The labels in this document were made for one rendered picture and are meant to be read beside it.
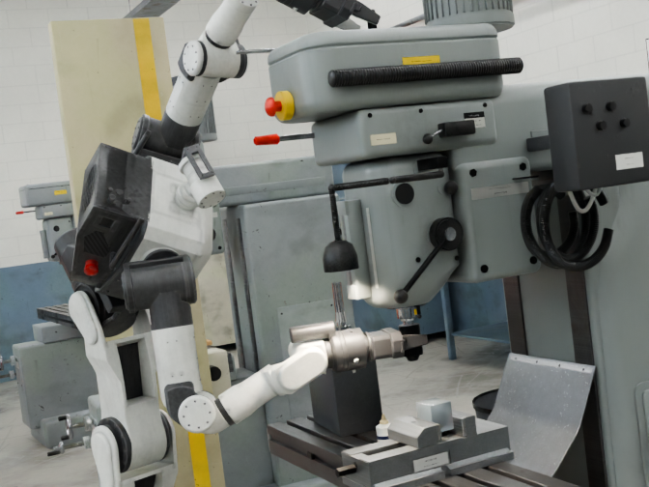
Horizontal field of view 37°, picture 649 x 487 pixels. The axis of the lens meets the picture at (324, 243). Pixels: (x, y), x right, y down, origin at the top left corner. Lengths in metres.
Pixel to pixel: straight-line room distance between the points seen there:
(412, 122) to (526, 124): 0.30
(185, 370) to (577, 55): 6.34
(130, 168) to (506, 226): 0.84
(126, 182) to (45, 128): 8.89
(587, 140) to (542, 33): 6.46
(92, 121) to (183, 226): 1.54
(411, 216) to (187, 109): 0.61
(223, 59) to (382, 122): 0.42
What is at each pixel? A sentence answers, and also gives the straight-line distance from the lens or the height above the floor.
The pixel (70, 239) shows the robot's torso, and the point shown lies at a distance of 2.58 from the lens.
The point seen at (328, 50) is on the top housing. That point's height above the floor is 1.85.
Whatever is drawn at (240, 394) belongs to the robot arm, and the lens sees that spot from 2.10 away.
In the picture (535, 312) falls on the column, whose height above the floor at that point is 1.23.
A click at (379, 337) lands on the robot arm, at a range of 2.11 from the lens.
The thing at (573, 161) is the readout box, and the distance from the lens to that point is 1.96.
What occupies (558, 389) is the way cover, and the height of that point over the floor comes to 1.06.
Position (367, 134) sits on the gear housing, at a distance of 1.99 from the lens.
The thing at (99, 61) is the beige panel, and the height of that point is 2.15.
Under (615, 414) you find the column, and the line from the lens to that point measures 2.29.
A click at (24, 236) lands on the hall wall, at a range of 10.98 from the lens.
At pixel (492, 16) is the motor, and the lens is 2.21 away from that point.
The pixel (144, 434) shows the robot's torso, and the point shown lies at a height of 1.04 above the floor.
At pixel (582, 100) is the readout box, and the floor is 1.69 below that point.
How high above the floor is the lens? 1.57
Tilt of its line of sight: 3 degrees down
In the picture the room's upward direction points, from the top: 7 degrees counter-clockwise
